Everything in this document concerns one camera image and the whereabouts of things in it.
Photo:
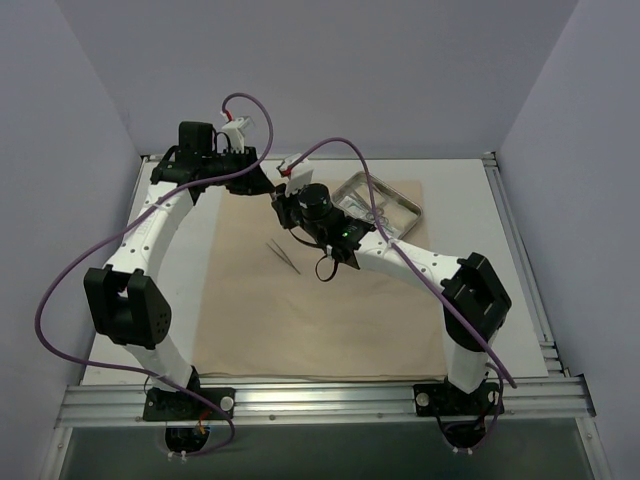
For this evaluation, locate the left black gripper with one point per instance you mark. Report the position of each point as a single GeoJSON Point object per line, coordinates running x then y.
{"type": "Point", "coordinates": [248, 170]}

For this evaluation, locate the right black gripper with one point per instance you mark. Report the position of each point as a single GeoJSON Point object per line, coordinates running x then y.
{"type": "Point", "coordinates": [285, 209]}

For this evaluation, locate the steel tweezers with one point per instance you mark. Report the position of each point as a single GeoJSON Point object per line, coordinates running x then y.
{"type": "Point", "coordinates": [281, 254]}

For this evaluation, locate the metal instrument tray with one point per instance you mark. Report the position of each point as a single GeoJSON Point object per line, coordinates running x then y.
{"type": "Point", "coordinates": [398, 203]}

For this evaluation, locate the beige cloth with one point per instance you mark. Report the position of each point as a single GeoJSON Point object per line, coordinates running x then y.
{"type": "Point", "coordinates": [259, 318]}

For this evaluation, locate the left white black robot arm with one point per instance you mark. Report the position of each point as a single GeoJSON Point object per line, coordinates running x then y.
{"type": "Point", "coordinates": [124, 299]}

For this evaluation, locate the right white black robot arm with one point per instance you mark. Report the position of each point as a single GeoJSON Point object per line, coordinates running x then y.
{"type": "Point", "coordinates": [475, 302]}

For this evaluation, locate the steel surgical scissors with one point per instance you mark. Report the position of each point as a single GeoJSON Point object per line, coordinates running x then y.
{"type": "Point", "coordinates": [380, 216]}

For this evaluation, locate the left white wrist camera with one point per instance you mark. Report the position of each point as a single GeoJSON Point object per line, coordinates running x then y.
{"type": "Point", "coordinates": [236, 131]}

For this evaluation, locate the back aluminium rail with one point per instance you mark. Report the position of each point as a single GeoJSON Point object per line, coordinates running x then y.
{"type": "Point", "coordinates": [350, 156]}

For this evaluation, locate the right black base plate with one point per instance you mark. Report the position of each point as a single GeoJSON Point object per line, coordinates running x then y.
{"type": "Point", "coordinates": [445, 400]}

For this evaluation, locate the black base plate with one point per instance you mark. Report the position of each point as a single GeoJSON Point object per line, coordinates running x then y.
{"type": "Point", "coordinates": [445, 400]}
{"type": "Point", "coordinates": [165, 406]}

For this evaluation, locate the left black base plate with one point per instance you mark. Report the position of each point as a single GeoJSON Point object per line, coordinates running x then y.
{"type": "Point", "coordinates": [165, 406]}

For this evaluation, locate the front aluminium rail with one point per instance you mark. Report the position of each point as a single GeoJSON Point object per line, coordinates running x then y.
{"type": "Point", "coordinates": [319, 403]}

